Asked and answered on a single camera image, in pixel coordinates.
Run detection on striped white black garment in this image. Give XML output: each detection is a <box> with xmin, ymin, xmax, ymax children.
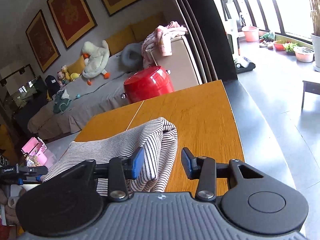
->
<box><xmin>43</xmin><ymin>117</ymin><xmax>178</xmax><ymax>193</ymax></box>

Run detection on pink clothes pile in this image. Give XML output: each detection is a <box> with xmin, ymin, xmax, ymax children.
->
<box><xmin>141</xmin><ymin>21</ymin><xmax>188</xmax><ymax>68</ymax></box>

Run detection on pink toy box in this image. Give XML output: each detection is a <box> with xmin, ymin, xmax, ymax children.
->
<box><xmin>22</xmin><ymin>137</ymin><xmax>48</xmax><ymax>166</ymax></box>

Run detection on grey covered sofa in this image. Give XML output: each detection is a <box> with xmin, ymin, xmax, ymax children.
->
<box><xmin>27</xmin><ymin>11</ymin><xmax>203</xmax><ymax>140</ymax></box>

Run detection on glass fish tank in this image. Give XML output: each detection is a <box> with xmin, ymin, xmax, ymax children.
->
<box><xmin>1</xmin><ymin>62</ymin><xmax>47</xmax><ymax>119</ymax></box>

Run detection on green cloth toy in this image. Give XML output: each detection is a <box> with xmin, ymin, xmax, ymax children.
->
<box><xmin>53</xmin><ymin>89</ymin><xmax>72</xmax><ymax>114</ymax></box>

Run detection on red round stool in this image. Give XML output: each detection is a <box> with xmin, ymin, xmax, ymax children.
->
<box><xmin>121</xmin><ymin>66</ymin><xmax>175</xmax><ymax>103</ymax></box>

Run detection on small plush dolls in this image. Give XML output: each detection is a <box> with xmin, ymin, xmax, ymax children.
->
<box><xmin>57</xmin><ymin>66</ymin><xmax>80</xmax><ymax>87</ymax></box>

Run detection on yellow pillow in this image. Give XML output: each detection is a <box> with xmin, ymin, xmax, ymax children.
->
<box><xmin>67</xmin><ymin>56</ymin><xmax>85</xmax><ymax>75</ymax></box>

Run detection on grey round cushion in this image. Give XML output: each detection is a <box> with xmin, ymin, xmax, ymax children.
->
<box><xmin>121</xmin><ymin>43</ymin><xmax>143</xmax><ymax>70</ymax></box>

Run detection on white duck plush toy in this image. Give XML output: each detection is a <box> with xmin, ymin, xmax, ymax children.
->
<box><xmin>82</xmin><ymin>40</ymin><xmax>110</xmax><ymax>86</ymax></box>

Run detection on left red framed picture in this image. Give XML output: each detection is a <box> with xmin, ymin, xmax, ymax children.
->
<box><xmin>25</xmin><ymin>9</ymin><xmax>60</xmax><ymax>73</ymax></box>

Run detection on pink plastic bucket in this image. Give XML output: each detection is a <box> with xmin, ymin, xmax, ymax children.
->
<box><xmin>242</xmin><ymin>26</ymin><xmax>259</xmax><ymax>42</ymax></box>

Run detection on red flower pot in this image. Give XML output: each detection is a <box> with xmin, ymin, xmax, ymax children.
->
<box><xmin>273</xmin><ymin>40</ymin><xmax>286</xmax><ymax>51</ymax></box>

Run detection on white floor cleaner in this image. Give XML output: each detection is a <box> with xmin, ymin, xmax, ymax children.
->
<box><xmin>220</xmin><ymin>0</ymin><xmax>255</xmax><ymax>74</ymax></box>

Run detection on middle red framed picture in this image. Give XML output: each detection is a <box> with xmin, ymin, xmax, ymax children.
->
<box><xmin>47</xmin><ymin>0</ymin><xmax>97</xmax><ymax>49</ymax></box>

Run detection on potted green tree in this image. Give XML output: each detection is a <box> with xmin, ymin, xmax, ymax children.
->
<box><xmin>310</xmin><ymin>0</ymin><xmax>320</xmax><ymax>72</ymax></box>

